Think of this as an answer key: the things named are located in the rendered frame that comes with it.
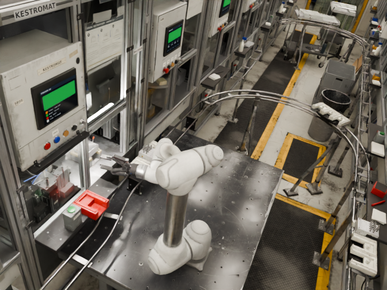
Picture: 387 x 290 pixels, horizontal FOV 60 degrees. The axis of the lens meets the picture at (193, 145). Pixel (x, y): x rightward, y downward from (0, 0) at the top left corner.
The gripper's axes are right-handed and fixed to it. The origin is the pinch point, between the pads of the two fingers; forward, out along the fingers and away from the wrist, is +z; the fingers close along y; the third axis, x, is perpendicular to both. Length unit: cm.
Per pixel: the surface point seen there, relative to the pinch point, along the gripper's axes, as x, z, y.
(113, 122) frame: -40.4, 10.1, -0.7
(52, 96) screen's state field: 32, 10, 63
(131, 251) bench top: 33, -29, -35
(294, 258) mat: -41, -157, -100
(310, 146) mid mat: -221, -191, -104
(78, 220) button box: 39.1, -0.6, -8.1
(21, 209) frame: 55, 18, 12
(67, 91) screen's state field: 23, 8, 61
